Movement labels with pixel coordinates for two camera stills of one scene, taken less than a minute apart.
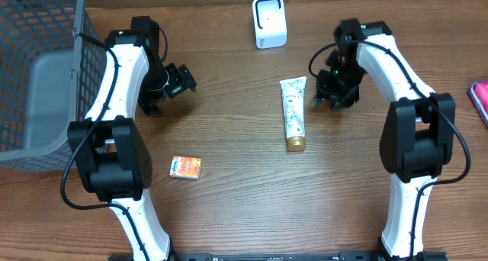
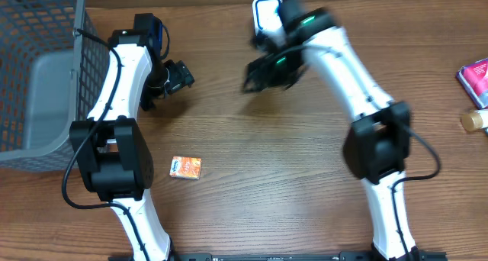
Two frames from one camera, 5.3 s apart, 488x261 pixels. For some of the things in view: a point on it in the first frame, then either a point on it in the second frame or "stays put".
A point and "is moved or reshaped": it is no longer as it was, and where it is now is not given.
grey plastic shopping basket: x=50 y=78 stays put
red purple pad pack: x=478 y=91 is moved or reshaped
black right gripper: x=345 y=96 to x=265 y=78
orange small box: x=187 y=168 stays put
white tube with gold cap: x=293 y=93 to x=475 y=120
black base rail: x=280 y=256 stays put
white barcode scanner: x=269 y=20 stays put
